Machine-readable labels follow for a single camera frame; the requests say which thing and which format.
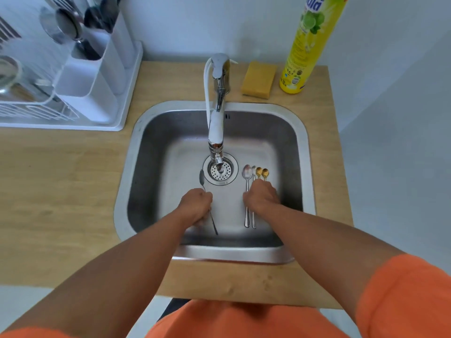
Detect person's right hand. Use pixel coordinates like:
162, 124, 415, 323
242, 178, 281, 217

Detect person's left hand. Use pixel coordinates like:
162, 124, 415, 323
176, 188, 214, 228

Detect slim white handled spoon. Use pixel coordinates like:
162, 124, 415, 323
251, 165, 257, 229

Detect silver steel spoon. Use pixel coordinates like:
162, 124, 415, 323
199, 169, 219, 236
242, 164, 252, 229

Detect chrome faucet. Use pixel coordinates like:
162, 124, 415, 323
208, 53, 232, 171

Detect white cutlery holder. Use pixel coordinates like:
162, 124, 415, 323
54, 10, 136, 125

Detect cutlery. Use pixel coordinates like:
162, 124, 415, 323
100, 0, 119, 32

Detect person's right forearm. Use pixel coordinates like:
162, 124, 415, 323
259, 202, 406, 324

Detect person's left forearm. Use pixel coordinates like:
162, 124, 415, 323
3, 209, 193, 338

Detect steel sink drain strainer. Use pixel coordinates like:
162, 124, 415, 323
202, 153, 240, 186

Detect stainless steel sink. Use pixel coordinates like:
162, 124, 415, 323
113, 100, 317, 264

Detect dark trousers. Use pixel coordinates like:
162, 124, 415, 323
156, 298, 193, 321

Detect yellow sponge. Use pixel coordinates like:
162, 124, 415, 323
241, 61, 278, 100

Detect orange shirt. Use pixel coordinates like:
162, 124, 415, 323
0, 254, 451, 338

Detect white plastic drain tray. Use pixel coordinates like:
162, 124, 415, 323
0, 40, 143, 132

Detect yellow dish soap bottle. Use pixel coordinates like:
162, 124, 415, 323
279, 0, 350, 95

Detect steel utensil with white grip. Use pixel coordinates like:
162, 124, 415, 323
33, 78, 55, 95

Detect dark utensil head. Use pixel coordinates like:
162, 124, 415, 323
84, 7, 103, 29

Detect steel fork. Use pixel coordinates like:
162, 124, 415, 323
53, 0, 84, 18

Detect brown wooden panel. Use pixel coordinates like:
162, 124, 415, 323
0, 15, 22, 41

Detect white faucet hose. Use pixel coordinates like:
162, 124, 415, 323
203, 56, 216, 131

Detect steel cup with black handle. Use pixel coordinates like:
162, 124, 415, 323
39, 7, 101, 61

